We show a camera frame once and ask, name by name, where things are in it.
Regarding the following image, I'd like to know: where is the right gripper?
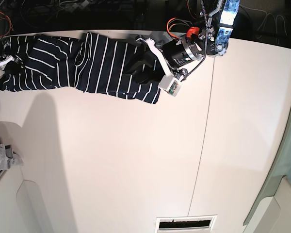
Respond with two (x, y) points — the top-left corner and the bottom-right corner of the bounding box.
(0, 40), (25, 75)

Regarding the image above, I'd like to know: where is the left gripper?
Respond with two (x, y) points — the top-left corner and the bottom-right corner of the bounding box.
(123, 34), (206, 84)

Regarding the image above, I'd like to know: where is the navy white striped t-shirt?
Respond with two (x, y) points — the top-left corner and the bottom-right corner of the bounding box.
(0, 32), (160, 104)

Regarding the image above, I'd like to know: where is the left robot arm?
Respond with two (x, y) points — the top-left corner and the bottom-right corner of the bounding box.
(124, 0), (240, 84)

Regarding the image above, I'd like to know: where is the grey clothes pile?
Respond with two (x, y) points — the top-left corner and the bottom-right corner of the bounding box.
(0, 128), (24, 185)

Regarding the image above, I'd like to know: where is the white slotted vent box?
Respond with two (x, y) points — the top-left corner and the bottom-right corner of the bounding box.
(155, 215), (217, 233)

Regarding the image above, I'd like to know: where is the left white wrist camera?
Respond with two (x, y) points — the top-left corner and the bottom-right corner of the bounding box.
(158, 75), (181, 97)

